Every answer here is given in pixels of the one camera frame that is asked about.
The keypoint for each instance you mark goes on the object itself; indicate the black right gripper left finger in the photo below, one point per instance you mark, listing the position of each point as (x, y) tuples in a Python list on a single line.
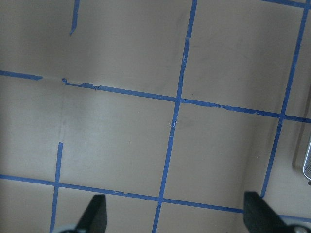
[(94, 218)]

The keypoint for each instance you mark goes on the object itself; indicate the wire mesh shelf rack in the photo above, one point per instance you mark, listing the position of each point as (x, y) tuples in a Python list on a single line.
[(307, 162)]

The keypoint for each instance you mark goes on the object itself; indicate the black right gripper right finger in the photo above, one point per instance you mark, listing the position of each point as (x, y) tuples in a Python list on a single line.
[(259, 217)]

